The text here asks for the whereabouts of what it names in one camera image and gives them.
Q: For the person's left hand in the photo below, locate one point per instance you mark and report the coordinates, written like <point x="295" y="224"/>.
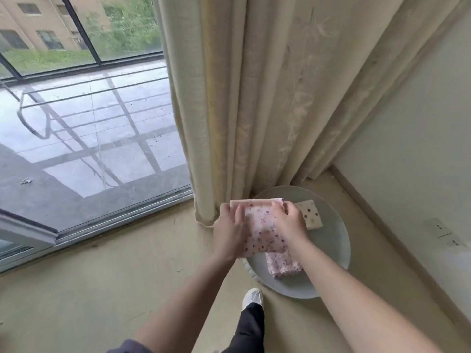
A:
<point x="228" y="235"/>

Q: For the person's right hand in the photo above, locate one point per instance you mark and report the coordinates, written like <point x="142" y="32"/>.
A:
<point x="291" y="224"/>

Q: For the cream polka dot cloths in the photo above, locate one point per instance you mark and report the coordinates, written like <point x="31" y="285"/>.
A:
<point x="311" y="214"/>

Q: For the pink floral cloth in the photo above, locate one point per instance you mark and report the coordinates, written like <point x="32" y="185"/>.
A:
<point x="259" y="228"/>
<point x="283" y="264"/>

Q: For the person's left forearm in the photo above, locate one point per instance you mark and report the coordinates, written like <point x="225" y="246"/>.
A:
<point x="180" y="312"/>

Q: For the person's right forearm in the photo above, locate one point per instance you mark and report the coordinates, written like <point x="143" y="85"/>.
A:
<point x="360" y="305"/>

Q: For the white round table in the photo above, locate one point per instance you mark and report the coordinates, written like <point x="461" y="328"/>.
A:
<point x="331" y="246"/>

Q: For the person's white shoe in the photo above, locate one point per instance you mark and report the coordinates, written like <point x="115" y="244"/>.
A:
<point x="252" y="297"/>

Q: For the person's black trouser leg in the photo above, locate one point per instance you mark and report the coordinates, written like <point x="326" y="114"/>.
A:
<point x="249" y="331"/>

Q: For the person's grey sleeve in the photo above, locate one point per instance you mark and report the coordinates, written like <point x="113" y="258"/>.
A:
<point x="131" y="347"/>

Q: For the white bundled curtain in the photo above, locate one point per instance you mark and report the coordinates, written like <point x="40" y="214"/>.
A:
<point x="294" y="77"/>

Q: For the white sliding door frame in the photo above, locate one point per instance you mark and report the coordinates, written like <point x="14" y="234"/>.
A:
<point x="88" y="224"/>

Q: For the white wall socket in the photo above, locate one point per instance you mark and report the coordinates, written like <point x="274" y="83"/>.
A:
<point x="440" y="227"/>
<point x="458" y="242"/>

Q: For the dark balcony window frame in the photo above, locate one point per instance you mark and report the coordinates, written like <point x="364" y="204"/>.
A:
<point x="85" y="36"/>

